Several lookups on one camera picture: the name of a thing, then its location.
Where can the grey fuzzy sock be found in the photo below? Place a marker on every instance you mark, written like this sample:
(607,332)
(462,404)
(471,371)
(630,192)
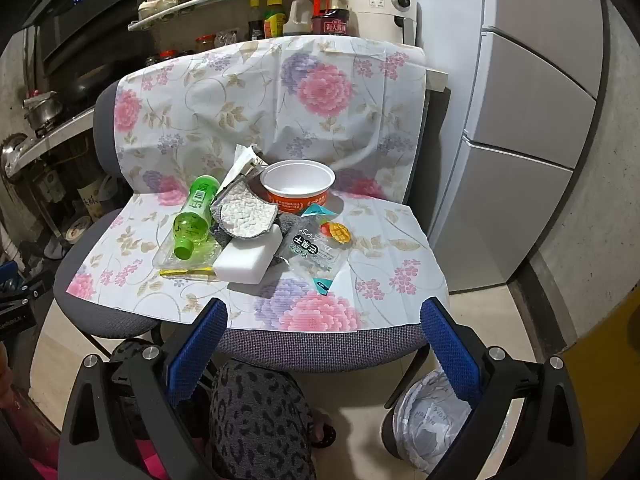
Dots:
(290,223)

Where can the clear plastic wrapper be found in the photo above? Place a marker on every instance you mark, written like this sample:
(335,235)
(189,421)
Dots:
(206,252)

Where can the white refrigerator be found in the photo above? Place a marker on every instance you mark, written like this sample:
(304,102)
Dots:
(525,110)

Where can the black slipper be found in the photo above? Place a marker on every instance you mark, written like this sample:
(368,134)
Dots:
(322,434)

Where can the black range hood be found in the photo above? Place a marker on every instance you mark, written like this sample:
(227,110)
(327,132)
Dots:
(85,15)

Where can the metal pot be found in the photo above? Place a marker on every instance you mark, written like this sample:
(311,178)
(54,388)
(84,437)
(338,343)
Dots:
(42,110)

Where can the large soy sauce bottle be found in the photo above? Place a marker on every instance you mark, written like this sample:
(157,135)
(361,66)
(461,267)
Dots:
(329,12)

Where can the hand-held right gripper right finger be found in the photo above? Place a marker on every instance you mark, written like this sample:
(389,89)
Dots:
(450,350)

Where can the person's leg in leopard pants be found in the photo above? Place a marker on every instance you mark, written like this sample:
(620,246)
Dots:
(255,425)

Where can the yellow-capped sauce bottle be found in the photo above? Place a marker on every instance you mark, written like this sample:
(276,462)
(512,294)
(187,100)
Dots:
(273,19)

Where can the trash bin with white liner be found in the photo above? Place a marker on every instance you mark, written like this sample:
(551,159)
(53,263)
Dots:
(420,430)

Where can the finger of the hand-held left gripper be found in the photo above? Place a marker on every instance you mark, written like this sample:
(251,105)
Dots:
(27,289)

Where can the white sponge block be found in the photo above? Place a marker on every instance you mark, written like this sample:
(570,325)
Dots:
(245,260)

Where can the white paper carton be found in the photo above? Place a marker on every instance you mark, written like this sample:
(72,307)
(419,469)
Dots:
(240,165)

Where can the floral printed cloth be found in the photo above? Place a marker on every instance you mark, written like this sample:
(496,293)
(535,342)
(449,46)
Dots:
(225,100)

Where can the round metal lid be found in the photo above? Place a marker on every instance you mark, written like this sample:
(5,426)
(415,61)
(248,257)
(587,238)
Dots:
(12,152)

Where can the orange instant noodle bowl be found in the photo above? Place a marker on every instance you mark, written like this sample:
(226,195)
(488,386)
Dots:
(297,177)

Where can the grey office chair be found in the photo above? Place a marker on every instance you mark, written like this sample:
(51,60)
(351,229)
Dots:
(320,352)

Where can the yellow cardboard box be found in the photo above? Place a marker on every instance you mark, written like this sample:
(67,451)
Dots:
(605,390)

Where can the dark yellow-capped bottle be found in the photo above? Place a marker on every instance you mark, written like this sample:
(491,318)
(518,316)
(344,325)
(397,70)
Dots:
(256,21)

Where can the quilted grey-edged pad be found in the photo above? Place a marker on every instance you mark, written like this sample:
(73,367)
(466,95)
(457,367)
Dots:
(245,212)

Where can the clear snack packet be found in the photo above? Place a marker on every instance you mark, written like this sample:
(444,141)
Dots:
(310,255)

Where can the green plastic bottle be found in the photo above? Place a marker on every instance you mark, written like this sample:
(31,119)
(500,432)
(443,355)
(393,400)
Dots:
(195,210)

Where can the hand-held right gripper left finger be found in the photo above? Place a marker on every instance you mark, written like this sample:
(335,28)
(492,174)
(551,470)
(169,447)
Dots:
(195,347)

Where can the white bowl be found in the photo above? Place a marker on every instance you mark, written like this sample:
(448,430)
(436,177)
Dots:
(77,228)

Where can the red-lidded jar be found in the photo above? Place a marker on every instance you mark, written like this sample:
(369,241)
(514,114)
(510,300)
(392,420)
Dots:
(205,43)

